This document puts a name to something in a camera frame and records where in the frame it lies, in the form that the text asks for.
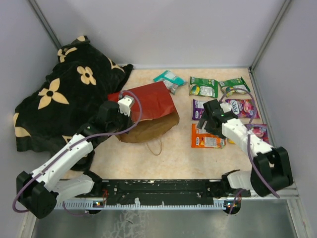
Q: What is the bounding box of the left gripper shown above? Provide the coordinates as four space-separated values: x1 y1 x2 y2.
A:
107 107 134 134

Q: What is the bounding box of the purple candy bag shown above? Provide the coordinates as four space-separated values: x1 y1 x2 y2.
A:
192 99 205 120
225 99 260 119

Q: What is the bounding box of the orange candy bag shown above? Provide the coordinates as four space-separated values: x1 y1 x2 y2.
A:
191 123 226 148

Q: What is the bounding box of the yellow candy pack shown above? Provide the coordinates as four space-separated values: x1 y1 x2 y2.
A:
227 138 235 144

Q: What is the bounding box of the green candy bag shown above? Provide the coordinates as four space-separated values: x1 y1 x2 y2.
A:
189 76 218 98
219 77 251 96

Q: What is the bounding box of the red paper bag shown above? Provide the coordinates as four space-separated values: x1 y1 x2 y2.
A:
107 82 180 156

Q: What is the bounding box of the teal mint candy bag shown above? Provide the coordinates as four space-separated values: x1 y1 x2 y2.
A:
153 70 187 95

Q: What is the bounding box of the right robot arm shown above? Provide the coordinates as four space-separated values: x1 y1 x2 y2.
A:
198 99 293 197

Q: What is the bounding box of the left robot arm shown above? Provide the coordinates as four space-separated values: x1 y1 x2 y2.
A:
12 96 136 219

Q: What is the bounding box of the black floral blanket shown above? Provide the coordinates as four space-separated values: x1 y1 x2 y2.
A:
12 35 134 172

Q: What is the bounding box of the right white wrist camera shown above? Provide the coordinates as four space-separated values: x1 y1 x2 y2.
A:
220 102 233 115

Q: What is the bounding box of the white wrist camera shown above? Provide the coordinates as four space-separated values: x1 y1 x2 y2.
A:
220 102 233 115
117 96 135 117

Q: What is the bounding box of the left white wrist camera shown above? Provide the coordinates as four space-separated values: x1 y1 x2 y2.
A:
117 96 135 117

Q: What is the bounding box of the white cable duct strip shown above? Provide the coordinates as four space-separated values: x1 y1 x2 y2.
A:
54 199 242 211

